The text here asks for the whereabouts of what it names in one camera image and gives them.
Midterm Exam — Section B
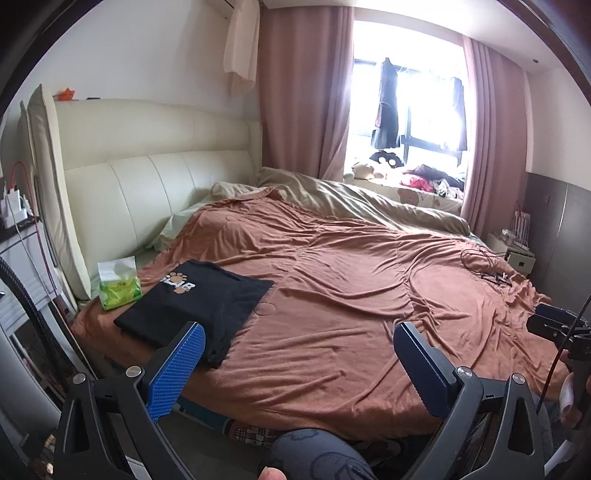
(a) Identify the cream padded headboard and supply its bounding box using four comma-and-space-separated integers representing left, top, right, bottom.
19, 87, 263, 301

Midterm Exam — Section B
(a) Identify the brown bed blanket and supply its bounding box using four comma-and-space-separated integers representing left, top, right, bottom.
73, 188, 567, 440

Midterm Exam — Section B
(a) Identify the white charger with cables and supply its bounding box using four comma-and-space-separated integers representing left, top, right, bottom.
1, 161, 39, 229

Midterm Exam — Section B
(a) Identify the black cable on bed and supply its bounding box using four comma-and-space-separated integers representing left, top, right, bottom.
459, 247, 515, 285

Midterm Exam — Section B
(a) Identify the green tissue pack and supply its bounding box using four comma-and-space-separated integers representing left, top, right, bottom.
97, 256, 142, 311

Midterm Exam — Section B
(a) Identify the pink curtain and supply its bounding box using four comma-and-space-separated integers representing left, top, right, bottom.
462, 37, 532, 239
259, 6, 355, 181

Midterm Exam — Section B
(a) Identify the hanging dark garment right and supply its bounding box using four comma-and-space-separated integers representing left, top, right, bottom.
453, 77, 467, 152

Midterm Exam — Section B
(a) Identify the person's right hand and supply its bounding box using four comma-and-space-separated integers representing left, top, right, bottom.
559, 351, 591, 428

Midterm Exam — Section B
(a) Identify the white bedside table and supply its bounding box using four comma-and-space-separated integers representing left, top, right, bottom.
486, 233, 536, 277

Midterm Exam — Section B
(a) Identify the cream hanging cloth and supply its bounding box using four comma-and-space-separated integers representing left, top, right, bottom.
223, 0, 260, 96

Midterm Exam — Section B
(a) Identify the folded black garment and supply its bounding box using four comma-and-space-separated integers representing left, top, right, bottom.
202, 277, 273, 368

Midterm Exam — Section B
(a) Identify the hanging dark garment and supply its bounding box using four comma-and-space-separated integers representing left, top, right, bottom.
372, 58, 400, 150
453, 77, 467, 152

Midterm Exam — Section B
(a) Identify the beige duvet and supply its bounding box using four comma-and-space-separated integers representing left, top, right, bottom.
209, 167, 471, 238

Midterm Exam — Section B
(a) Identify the pink left curtain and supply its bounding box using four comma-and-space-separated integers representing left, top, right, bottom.
259, 6, 355, 181

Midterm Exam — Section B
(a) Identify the clothes pile on windowsill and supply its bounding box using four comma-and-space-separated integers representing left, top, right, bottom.
351, 149, 467, 199

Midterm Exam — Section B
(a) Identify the black braided cable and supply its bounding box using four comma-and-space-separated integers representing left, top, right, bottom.
0, 255, 70, 407

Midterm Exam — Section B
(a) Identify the pink right curtain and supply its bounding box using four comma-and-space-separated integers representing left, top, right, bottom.
462, 37, 532, 239

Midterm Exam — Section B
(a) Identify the black bear print t-shirt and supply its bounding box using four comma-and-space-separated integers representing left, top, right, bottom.
113, 259, 246, 349

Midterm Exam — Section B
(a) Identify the hanging dark garment left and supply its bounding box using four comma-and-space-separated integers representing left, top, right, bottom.
372, 58, 400, 150

